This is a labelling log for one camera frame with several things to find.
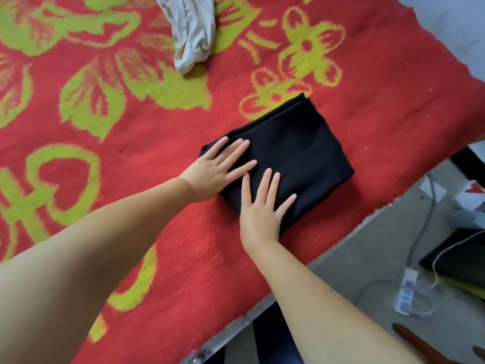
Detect person's blue trousers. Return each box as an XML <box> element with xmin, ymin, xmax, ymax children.
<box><xmin>206</xmin><ymin>301</ymin><xmax>306</xmax><ymax>364</ymax></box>

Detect black wide leg trousers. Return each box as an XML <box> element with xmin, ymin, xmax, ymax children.
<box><xmin>199</xmin><ymin>92</ymin><xmax>356</xmax><ymax>234</ymax></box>

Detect person's left hand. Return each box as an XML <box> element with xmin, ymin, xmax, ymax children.
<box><xmin>179</xmin><ymin>136</ymin><xmax>259</xmax><ymax>203</ymax></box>

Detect wooden chair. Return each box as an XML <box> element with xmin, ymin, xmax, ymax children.
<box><xmin>392</xmin><ymin>322</ymin><xmax>485</xmax><ymax>364</ymax></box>

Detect red and yellow blanket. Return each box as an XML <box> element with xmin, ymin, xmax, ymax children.
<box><xmin>0</xmin><ymin>0</ymin><xmax>485</xmax><ymax>364</ymax></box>

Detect person's right forearm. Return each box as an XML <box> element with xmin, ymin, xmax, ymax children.
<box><xmin>244</xmin><ymin>239</ymin><xmax>425</xmax><ymax>364</ymax></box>

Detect person's left forearm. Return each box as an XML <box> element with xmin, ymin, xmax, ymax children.
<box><xmin>0</xmin><ymin>176</ymin><xmax>200</xmax><ymax>364</ymax></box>

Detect person's right hand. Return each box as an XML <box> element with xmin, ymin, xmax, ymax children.
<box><xmin>238</xmin><ymin>167</ymin><xmax>298</xmax><ymax>253</ymax></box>

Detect pile of mixed clothes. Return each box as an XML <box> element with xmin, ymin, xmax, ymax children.
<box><xmin>155</xmin><ymin>0</ymin><xmax>218</xmax><ymax>76</ymax></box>

